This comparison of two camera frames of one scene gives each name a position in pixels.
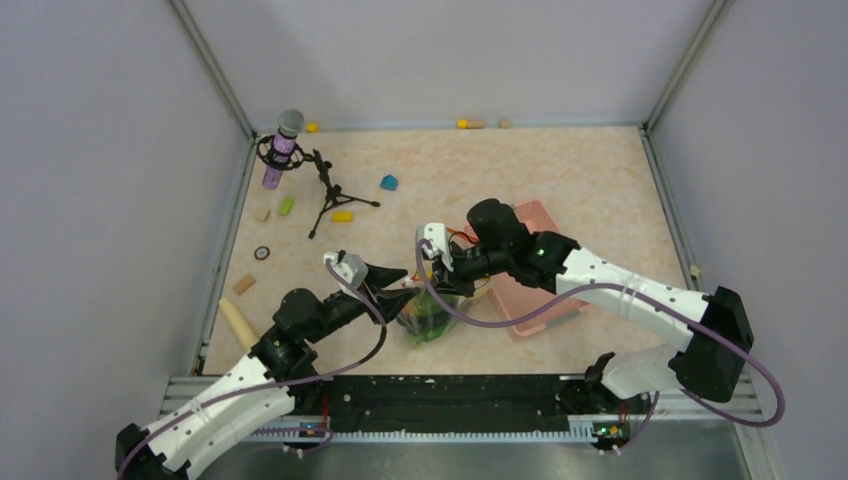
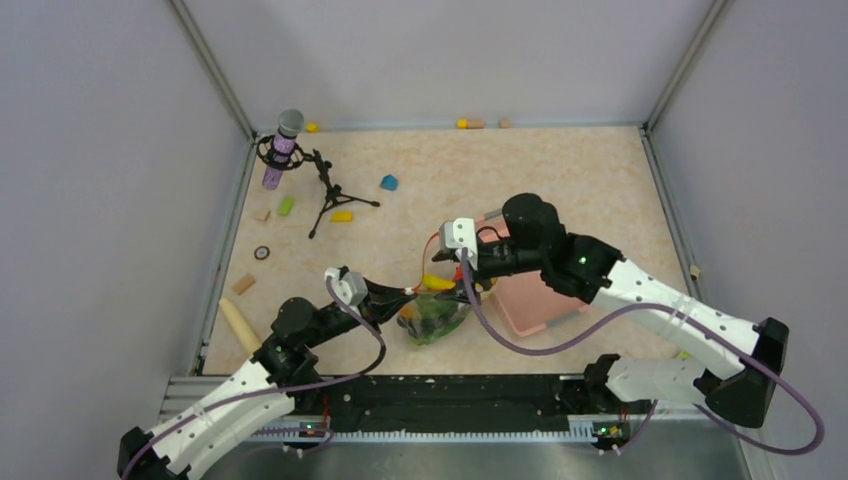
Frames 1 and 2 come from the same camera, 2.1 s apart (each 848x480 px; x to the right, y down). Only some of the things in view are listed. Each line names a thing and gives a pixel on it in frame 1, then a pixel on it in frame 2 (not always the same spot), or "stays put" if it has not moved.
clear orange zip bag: (424, 321) stays put
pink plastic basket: (516, 301) stays put
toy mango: (433, 319) stays put
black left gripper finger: (382, 277) -> (387, 294)
